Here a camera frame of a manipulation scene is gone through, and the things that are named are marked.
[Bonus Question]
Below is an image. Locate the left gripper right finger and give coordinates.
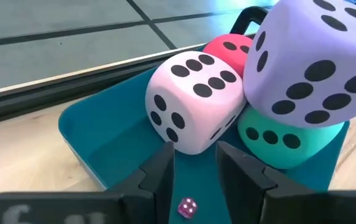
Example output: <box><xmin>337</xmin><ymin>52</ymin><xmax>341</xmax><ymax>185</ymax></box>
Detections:
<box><xmin>216</xmin><ymin>141</ymin><xmax>356</xmax><ymax>224</ymax></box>

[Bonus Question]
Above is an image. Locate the blue plastic tray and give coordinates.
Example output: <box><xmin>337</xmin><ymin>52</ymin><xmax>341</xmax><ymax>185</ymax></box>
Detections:
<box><xmin>58</xmin><ymin>43</ymin><xmax>350</xmax><ymax>224</ymax></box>

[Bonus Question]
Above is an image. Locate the purple foam die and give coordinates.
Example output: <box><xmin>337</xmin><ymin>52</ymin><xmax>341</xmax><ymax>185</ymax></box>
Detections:
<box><xmin>242</xmin><ymin>0</ymin><xmax>356</xmax><ymax>129</ymax></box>

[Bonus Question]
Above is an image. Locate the small pink translucent die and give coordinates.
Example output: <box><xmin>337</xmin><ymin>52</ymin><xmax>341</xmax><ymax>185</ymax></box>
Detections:
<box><xmin>177</xmin><ymin>196</ymin><xmax>199</xmax><ymax>220</ymax></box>

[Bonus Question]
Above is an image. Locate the teal foam die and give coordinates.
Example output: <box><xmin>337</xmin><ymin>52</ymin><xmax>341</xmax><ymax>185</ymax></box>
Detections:
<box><xmin>237</xmin><ymin>104</ymin><xmax>345</xmax><ymax>170</ymax></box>

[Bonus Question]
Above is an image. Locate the pink foam die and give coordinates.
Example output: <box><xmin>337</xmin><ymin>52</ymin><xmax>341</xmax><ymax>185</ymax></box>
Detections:
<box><xmin>144</xmin><ymin>50</ymin><xmax>247</xmax><ymax>156</ymax></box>

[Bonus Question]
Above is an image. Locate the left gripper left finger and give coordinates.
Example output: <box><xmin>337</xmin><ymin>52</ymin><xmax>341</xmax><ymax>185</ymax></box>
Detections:
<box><xmin>0</xmin><ymin>141</ymin><xmax>176</xmax><ymax>224</ymax></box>

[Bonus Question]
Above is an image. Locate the red foam die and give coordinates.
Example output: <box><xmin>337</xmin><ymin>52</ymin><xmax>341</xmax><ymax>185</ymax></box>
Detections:
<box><xmin>202</xmin><ymin>33</ymin><xmax>254</xmax><ymax>78</ymax></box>

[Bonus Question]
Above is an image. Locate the black clamp handle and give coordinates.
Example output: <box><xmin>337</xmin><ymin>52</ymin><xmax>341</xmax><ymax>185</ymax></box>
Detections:
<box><xmin>229</xmin><ymin>6</ymin><xmax>269</xmax><ymax>35</ymax></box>

